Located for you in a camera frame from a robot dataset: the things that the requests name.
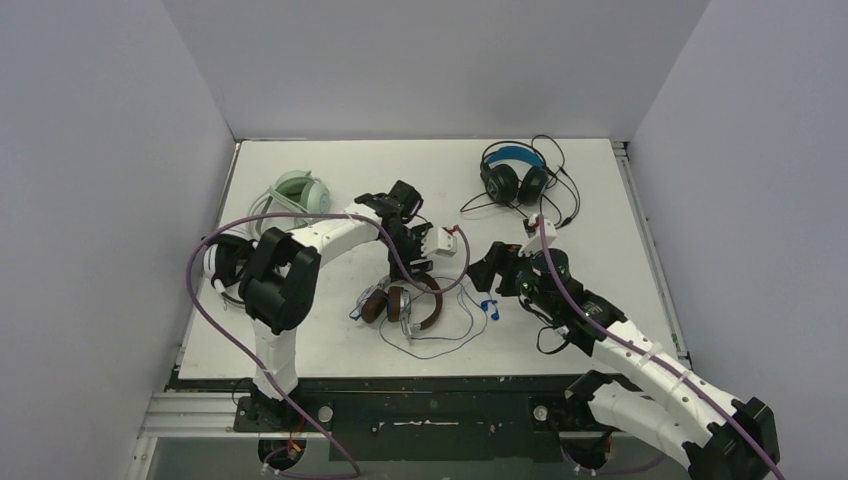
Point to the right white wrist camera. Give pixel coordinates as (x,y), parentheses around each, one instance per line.
(540,232)

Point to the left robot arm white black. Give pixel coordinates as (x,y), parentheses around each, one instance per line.
(280,280)

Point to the aluminium frame rail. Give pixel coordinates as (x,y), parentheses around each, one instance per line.
(652,265)

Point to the mint green headphones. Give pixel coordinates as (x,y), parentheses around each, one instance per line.
(296,191)

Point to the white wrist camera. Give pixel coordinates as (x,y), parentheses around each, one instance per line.
(440,242)
(540,232)

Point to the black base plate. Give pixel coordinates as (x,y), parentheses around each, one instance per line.
(452,419)

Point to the white black headphones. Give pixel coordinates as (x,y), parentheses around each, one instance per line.
(224,262)

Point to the black blue headphones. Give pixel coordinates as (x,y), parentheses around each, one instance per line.
(513,172)

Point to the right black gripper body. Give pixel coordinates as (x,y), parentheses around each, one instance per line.
(505,266)

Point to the brown headphones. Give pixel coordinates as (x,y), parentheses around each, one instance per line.
(388,297)

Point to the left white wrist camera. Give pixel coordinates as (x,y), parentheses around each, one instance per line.
(440,242)

